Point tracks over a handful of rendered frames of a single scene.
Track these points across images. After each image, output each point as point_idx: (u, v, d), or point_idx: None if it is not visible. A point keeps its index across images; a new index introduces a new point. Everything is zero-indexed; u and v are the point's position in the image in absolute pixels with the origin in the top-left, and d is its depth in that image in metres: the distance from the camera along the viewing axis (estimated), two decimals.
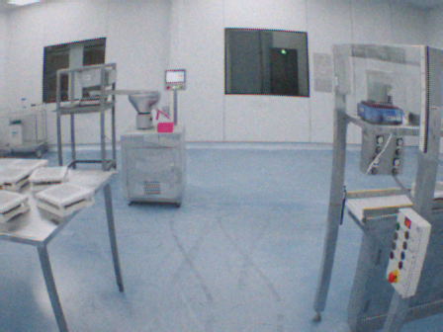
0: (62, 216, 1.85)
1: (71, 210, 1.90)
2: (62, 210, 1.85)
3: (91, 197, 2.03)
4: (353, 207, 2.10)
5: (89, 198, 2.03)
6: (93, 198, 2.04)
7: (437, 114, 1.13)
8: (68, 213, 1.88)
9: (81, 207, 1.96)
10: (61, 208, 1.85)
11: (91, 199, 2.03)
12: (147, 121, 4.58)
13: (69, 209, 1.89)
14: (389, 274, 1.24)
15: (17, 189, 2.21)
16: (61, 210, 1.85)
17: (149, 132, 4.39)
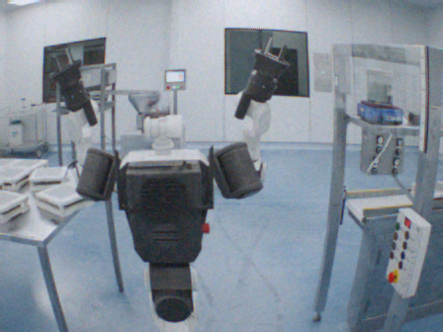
0: (62, 216, 1.85)
1: (71, 210, 1.90)
2: (62, 210, 1.85)
3: None
4: (353, 207, 2.10)
5: None
6: None
7: (437, 114, 1.13)
8: (68, 213, 1.88)
9: (81, 207, 1.96)
10: (61, 208, 1.85)
11: None
12: None
13: (69, 209, 1.89)
14: (389, 274, 1.24)
15: (17, 189, 2.21)
16: (61, 210, 1.85)
17: None
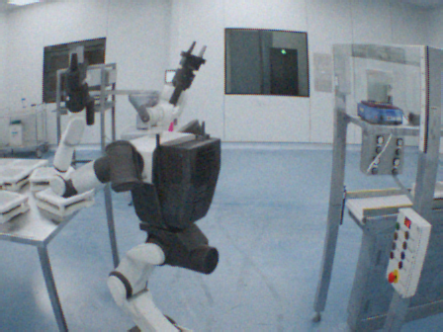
0: (62, 216, 1.85)
1: (71, 210, 1.90)
2: (62, 210, 1.85)
3: (91, 197, 2.03)
4: (353, 207, 2.10)
5: (89, 198, 2.03)
6: (93, 198, 2.04)
7: (437, 114, 1.13)
8: (68, 213, 1.88)
9: (81, 207, 1.96)
10: (61, 208, 1.85)
11: (91, 199, 2.03)
12: None
13: (69, 209, 1.89)
14: (389, 274, 1.24)
15: (17, 189, 2.21)
16: (61, 210, 1.85)
17: None
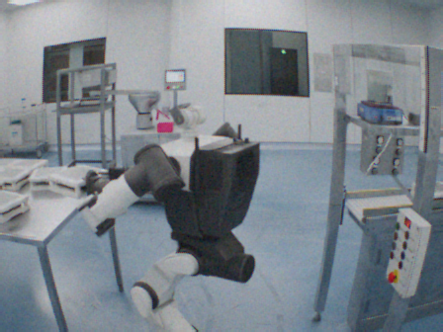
0: (78, 199, 1.75)
1: None
2: (78, 192, 1.75)
3: None
4: (353, 207, 2.10)
5: None
6: None
7: (437, 114, 1.13)
8: (84, 196, 1.78)
9: None
10: (77, 190, 1.74)
11: None
12: (147, 121, 4.58)
13: (86, 192, 1.79)
14: (389, 274, 1.24)
15: (17, 189, 2.21)
16: (77, 192, 1.75)
17: (149, 132, 4.39)
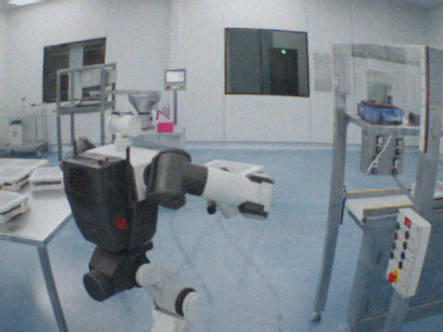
0: None
1: None
2: None
3: None
4: (353, 207, 2.10)
5: None
6: None
7: (437, 114, 1.13)
8: None
9: None
10: None
11: None
12: (147, 121, 4.58)
13: None
14: (389, 274, 1.24)
15: (17, 189, 2.21)
16: None
17: (149, 132, 4.39)
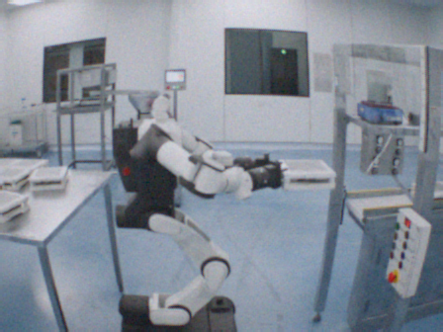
0: None
1: None
2: None
3: (284, 180, 1.91)
4: (353, 207, 2.10)
5: None
6: (284, 182, 1.90)
7: (437, 114, 1.13)
8: None
9: None
10: None
11: (284, 182, 1.91)
12: None
13: None
14: (389, 274, 1.24)
15: (17, 189, 2.21)
16: None
17: None
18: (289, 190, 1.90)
